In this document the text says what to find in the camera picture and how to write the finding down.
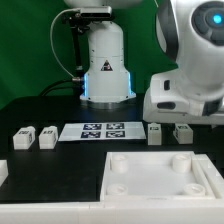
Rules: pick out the white square tabletop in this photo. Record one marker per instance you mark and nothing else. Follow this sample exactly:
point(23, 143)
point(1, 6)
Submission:
point(154, 175)

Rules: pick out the white obstacle wall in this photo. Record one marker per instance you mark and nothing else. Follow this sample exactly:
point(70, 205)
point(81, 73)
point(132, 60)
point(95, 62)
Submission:
point(120, 212)
point(214, 178)

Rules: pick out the sheet with fiducial markers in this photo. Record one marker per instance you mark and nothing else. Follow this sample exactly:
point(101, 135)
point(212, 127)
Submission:
point(103, 131)

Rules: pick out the white left obstacle block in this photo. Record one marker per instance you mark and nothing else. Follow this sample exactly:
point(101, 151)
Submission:
point(3, 171)

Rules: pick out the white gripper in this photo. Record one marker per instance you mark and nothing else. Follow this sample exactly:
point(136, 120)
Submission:
point(164, 103)

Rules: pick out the white front obstacle wall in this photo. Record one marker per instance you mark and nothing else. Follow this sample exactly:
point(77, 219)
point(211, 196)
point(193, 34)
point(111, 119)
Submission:
point(120, 212)

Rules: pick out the white right obstacle wall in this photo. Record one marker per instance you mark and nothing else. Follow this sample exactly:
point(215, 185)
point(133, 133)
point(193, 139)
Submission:
point(214, 178)

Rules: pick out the grey camera on mount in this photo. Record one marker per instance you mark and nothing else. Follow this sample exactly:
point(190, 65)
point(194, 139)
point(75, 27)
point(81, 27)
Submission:
point(96, 12)

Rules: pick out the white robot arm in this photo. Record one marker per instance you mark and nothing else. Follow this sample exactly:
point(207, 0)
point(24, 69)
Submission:
point(189, 32)

